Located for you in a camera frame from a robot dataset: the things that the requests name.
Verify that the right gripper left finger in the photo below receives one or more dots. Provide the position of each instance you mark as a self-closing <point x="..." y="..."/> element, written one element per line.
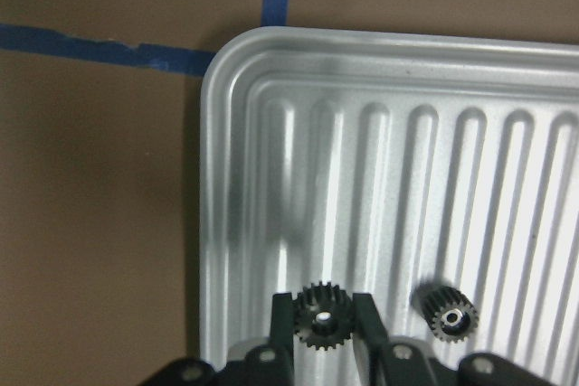
<point x="281" y="338"/>

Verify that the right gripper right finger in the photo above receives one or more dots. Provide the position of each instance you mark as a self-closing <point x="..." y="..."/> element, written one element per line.
<point x="371" y="343"/>

